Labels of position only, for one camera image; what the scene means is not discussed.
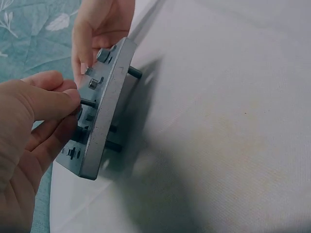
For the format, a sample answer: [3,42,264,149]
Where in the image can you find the person's right hand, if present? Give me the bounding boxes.
[71,0,136,83]

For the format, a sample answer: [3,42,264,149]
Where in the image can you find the person's left hand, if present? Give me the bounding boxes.
[0,70,82,233]

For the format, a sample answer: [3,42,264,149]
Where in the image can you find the black bolt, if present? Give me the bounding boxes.
[77,99,97,115]

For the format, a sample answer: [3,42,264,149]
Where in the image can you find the grey metal plate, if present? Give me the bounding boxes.
[56,37,137,181]

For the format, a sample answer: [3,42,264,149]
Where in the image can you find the set of screwed-in bolts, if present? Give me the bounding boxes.
[62,45,144,161]

